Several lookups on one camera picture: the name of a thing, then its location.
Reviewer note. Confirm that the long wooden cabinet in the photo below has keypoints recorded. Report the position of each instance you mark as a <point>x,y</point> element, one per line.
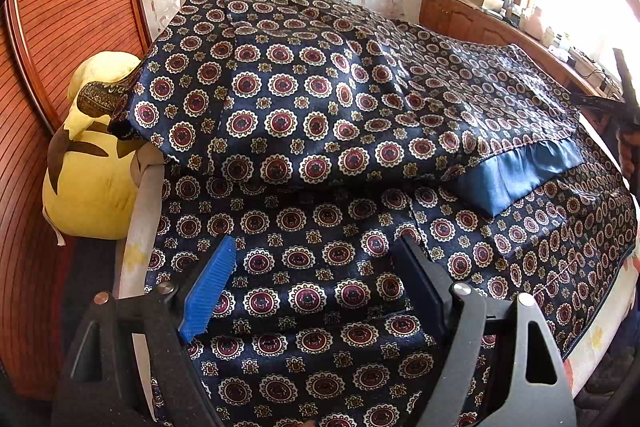
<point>465,19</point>

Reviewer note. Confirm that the navy medallion patterned pillow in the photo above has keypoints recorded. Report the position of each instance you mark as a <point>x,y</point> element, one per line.
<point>100,99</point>

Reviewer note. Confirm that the yellow plush toy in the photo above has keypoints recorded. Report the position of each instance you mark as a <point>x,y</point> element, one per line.
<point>95,192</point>

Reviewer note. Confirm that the brown slatted wooden wardrobe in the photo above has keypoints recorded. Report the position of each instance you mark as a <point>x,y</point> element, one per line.
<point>65,7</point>

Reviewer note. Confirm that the navy medallion patterned quilt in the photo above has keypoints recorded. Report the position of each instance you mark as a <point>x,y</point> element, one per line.
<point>145,217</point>

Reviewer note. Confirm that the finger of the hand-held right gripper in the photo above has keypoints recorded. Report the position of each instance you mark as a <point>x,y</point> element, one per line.
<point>600,101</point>

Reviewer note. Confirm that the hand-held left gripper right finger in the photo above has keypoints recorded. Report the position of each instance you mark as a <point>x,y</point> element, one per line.
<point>422,287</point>

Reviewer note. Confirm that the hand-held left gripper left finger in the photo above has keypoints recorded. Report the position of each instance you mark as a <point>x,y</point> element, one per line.
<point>207,287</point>

